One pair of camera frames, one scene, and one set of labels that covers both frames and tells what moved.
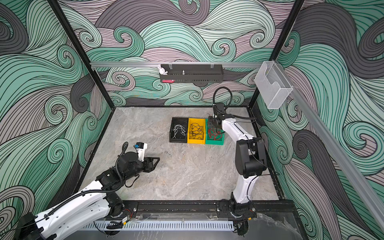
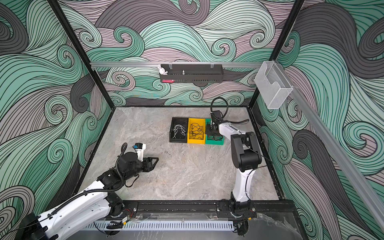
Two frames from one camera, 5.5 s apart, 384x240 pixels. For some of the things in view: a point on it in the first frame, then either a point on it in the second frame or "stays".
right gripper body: (212, 121) -> (210, 130)
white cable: (183, 132) stays
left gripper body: (146, 166) stays
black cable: (196, 132) stays
